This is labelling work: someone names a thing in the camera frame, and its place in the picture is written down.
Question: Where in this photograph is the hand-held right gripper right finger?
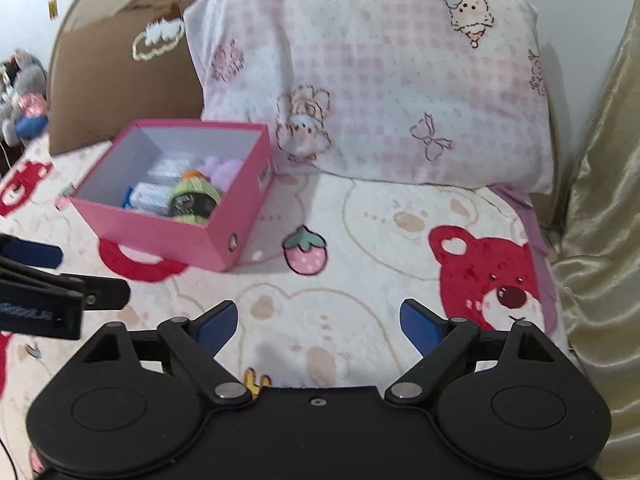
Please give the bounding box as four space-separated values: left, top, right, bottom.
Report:
384 299 571 405

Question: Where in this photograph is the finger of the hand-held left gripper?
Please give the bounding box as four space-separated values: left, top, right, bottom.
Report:
0 234 62 268
0 257 132 311

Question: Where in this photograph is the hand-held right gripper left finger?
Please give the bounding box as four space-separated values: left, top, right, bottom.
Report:
65 300 253 407

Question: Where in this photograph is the pink cardboard box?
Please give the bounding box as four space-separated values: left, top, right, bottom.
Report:
69 119 275 273

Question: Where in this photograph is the small white packet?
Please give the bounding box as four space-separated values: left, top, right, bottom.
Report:
132 184 173 216

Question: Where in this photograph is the green yarn ball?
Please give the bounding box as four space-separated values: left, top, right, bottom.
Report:
167 177 223 226

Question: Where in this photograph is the clear plastic floss pick box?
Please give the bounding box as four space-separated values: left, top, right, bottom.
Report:
147 152 193 181

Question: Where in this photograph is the purple plush toy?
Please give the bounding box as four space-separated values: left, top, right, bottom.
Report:
197 156 246 193

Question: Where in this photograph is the grey plush toy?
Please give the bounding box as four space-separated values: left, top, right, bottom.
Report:
0 49 50 148

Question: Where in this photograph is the brown pillow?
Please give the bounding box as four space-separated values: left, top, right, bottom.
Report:
47 4 203 157

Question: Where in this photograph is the gold satin curtain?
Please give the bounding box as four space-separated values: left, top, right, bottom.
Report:
550 0 640 480

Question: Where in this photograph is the pink checked pillow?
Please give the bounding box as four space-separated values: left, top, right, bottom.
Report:
184 0 556 195

